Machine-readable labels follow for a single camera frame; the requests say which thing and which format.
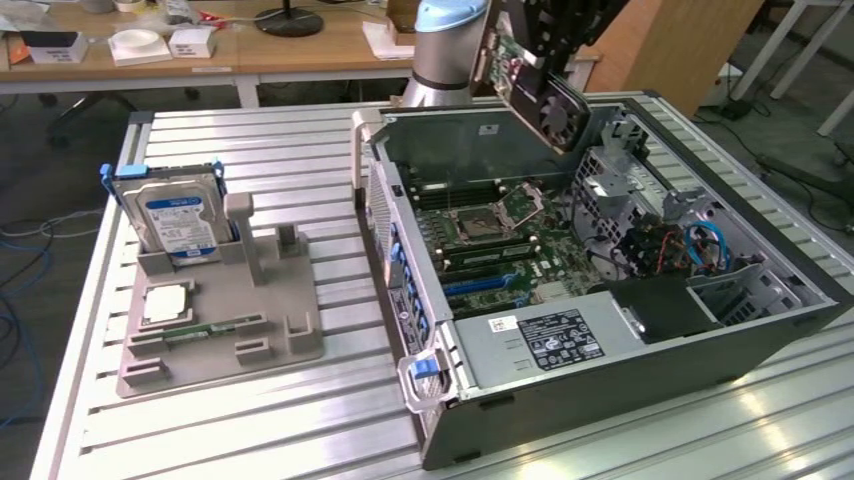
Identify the hard disk with blue carrier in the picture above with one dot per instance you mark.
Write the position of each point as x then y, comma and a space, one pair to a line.
173, 220

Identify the blue expansion slot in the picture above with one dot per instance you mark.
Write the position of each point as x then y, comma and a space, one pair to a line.
476, 285

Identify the black office chair base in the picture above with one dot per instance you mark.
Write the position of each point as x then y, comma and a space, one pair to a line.
86, 115

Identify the green motherboard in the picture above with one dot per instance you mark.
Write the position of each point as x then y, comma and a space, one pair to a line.
553, 255

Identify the black open PC case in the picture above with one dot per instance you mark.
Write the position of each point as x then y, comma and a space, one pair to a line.
600, 400

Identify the grey power supply unit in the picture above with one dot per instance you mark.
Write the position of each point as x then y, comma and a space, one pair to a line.
493, 360

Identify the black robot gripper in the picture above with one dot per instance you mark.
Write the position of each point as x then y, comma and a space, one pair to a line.
567, 25

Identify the wooden cabinet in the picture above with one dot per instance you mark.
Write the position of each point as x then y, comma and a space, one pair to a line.
667, 50

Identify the blue case latch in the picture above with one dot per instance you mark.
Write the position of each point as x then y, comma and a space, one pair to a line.
423, 371

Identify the black plastic shroud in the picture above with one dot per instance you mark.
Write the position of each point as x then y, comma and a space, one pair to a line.
660, 310

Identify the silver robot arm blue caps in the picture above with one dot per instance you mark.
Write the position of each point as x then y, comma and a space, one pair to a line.
440, 60

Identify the CPU socket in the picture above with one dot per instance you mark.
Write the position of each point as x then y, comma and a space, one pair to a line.
476, 226

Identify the black round lamp base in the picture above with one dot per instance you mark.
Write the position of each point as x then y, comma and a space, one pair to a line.
289, 24

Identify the grey parts rack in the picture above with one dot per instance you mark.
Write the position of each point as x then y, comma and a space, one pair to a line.
220, 370

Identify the silver CPU chip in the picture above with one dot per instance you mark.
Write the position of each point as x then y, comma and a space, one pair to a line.
164, 306

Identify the grey cup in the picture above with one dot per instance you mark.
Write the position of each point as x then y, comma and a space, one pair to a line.
97, 5

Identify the wooden desk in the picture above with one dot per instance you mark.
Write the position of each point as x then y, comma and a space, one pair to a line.
300, 50

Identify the white foam packaging piece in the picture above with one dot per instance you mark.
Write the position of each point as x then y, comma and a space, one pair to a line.
387, 42

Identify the grey metal disk bay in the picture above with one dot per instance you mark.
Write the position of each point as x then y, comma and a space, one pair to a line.
767, 295

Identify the metal socket cover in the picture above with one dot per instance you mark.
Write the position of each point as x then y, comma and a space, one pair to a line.
523, 205

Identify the black graphics card with fan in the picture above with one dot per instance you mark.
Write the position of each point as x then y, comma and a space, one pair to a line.
560, 115

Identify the orange flat item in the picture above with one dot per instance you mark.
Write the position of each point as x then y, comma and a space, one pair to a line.
18, 54

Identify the blue slot retention clip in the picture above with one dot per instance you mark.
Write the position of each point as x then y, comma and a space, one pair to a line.
423, 332
400, 260
416, 312
408, 292
393, 236

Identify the white table frame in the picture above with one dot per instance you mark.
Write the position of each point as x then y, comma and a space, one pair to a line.
767, 50

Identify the brown cardboard box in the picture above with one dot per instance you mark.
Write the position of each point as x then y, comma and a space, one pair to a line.
401, 15

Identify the thin metal locking lever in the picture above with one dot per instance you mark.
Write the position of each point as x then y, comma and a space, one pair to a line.
452, 197

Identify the white box with round insert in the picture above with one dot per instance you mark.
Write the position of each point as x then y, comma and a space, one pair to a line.
140, 50

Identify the white box with black lid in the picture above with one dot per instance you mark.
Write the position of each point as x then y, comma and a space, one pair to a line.
56, 52

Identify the perforated metal drive cage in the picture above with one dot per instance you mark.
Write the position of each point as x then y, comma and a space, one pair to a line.
613, 200

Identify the small white labelled box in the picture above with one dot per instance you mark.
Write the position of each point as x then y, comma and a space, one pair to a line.
193, 45

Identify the green RAM stick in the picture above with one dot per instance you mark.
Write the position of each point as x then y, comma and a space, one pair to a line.
489, 253
200, 331

